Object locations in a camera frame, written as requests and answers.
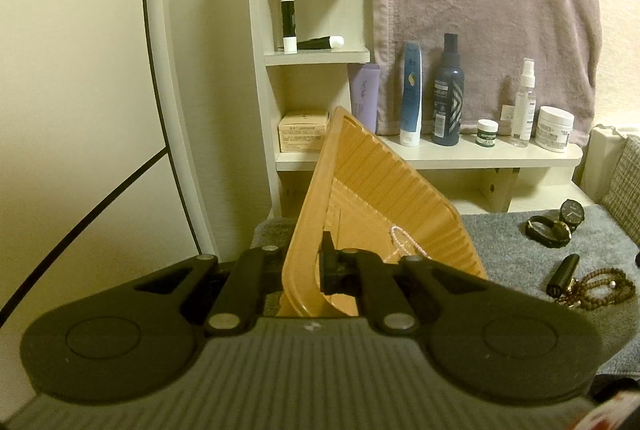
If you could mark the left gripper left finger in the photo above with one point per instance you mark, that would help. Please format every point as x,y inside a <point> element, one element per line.
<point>255,275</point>

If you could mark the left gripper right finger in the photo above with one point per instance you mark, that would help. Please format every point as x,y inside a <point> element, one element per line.
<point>363,275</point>

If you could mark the black cylindrical case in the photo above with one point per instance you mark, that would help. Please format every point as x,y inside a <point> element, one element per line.
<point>561,279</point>

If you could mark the small gold chain jewelry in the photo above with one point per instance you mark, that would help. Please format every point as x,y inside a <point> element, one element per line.
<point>571,301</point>

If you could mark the orange plastic tray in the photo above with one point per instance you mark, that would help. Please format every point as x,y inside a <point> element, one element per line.
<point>368,198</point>

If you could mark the grey fluffy mat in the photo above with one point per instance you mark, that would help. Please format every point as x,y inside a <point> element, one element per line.
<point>513,260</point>

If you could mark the grey plaid pillow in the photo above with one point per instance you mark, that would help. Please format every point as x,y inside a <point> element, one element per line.
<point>622,198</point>

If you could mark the large white cream jar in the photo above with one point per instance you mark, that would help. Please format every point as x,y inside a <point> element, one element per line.
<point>553,129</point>

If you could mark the small cardboard box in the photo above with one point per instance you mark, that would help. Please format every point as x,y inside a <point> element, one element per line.
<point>303,131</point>

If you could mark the clear spray bottle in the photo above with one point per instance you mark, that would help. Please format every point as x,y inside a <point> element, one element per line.
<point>524,106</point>

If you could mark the small green white jar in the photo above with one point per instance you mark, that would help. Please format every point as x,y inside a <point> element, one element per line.
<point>486,132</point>

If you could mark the white blue cream tube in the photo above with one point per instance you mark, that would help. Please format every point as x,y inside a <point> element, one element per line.
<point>411,102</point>

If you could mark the lilac cosmetic tube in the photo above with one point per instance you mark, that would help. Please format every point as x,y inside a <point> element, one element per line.
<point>364,81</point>

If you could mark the dark blue spray bottle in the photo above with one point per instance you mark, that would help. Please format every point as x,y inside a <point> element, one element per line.
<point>448,94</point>

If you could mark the lying black white tube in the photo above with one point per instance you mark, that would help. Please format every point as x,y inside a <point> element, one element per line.
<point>331,42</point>

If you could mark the upright black white tube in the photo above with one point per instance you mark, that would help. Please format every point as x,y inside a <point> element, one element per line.
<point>289,35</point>

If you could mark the mauve hanging towel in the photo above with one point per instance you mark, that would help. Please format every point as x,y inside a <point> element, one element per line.
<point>562,37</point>

